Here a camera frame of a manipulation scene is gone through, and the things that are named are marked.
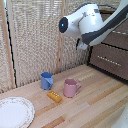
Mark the pale rounded object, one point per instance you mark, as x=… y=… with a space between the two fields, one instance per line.
x=121 y=120

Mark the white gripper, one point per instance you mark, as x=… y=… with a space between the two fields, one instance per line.
x=81 y=45

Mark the blue mug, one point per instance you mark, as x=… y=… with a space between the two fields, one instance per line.
x=46 y=81

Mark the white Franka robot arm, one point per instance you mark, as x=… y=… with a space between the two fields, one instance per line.
x=90 y=21

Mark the beige bamboo screen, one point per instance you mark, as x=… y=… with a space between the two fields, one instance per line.
x=33 y=40

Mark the dark brown drawer cabinet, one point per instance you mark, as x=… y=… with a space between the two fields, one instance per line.
x=100 y=50

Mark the wooden screen post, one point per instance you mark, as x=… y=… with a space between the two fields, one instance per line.
x=7 y=46
x=58 y=53

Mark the pink mug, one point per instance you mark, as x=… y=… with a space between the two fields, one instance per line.
x=69 y=88

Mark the white patterned plate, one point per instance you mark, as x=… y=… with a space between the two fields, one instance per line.
x=15 y=112

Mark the yellow block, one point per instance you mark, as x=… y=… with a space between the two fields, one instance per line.
x=54 y=96

